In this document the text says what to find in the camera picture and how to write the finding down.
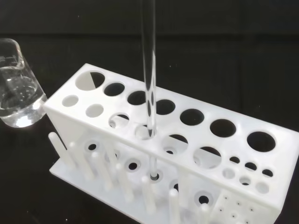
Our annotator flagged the white test tube rack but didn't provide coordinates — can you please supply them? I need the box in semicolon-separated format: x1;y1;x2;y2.
43;62;299;224

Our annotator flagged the black bench cloth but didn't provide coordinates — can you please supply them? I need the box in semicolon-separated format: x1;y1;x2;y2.
0;0;299;224

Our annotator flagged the glass beaker with water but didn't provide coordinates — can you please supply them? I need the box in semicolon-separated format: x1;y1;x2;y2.
0;38;47;128

